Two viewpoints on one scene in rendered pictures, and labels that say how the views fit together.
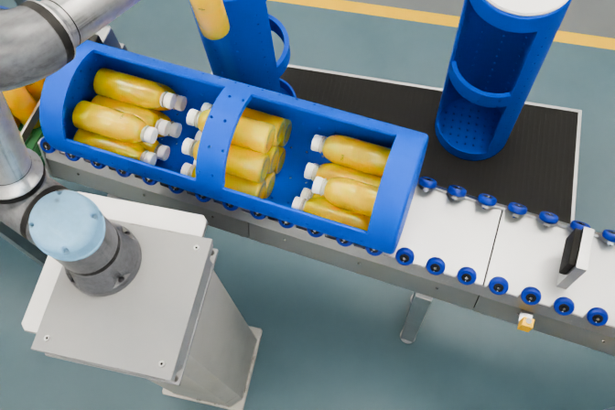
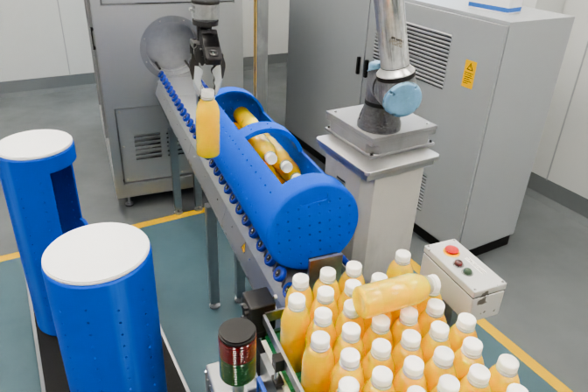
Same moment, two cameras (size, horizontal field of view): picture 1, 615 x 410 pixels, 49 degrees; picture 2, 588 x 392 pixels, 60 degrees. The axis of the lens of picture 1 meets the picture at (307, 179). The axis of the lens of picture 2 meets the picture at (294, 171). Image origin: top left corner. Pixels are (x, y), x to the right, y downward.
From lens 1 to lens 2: 2.39 m
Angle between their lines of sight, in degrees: 82
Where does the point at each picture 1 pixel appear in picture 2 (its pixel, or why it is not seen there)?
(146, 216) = (341, 149)
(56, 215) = not seen: hidden behind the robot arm
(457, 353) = (231, 278)
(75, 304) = (405, 124)
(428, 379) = not seen: hidden behind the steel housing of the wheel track
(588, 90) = not seen: outside the picture
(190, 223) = (325, 138)
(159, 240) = (347, 119)
